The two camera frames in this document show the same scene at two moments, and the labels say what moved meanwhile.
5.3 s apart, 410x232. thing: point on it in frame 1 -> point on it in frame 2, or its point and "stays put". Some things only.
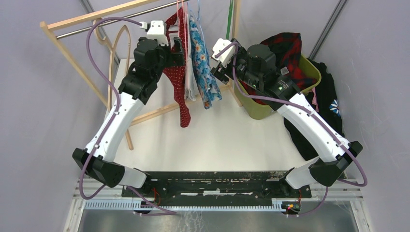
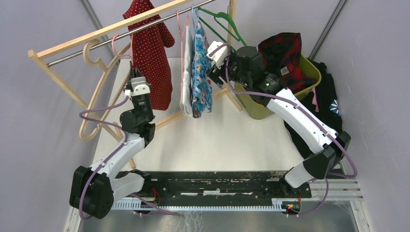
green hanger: x=231 y=7 -> x=222 y=14
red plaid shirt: x=287 y=47 stays put
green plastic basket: x=255 y=109 stays put
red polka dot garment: x=176 y=27 -> x=151 y=37
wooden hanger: x=102 y=40 -> x=106 y=68
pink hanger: x=185 y=36 -> x=131 y=53
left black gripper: x=175 y=58 -> x=136 y=73
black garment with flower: x=326 y=92 stays put
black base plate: x=216 y=184 stays put
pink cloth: x=314 y=100 stays put
